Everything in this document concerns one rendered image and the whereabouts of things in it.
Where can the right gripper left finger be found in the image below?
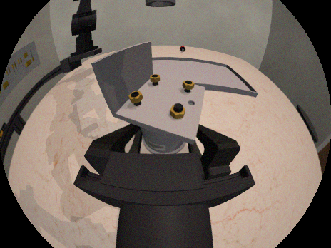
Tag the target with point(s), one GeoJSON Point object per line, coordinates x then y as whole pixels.
{"type": "Point", "coordinates": [117, 140]}

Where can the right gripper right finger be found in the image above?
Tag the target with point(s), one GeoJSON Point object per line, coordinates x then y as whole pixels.
{"type": "Point", "coordinates": [219, 149]}

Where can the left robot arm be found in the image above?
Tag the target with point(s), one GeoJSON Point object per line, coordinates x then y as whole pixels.
{"type": "Point", "coordinates": [83, 21]}

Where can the brass hex nut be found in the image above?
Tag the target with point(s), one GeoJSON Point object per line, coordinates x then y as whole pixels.
{"type": "Point", "coordinates": [135, 97]}
{"type": "Point", "coordinates": [155, 78]}
{"type": "Point", "coordinates": [188, 85]}
{"type": "Point", "coordinates": [177, 115]}

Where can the grey l-shaped metal bracket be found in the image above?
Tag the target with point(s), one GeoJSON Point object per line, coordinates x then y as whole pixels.
{"type": "Point", "coordinates": [129, 69]}

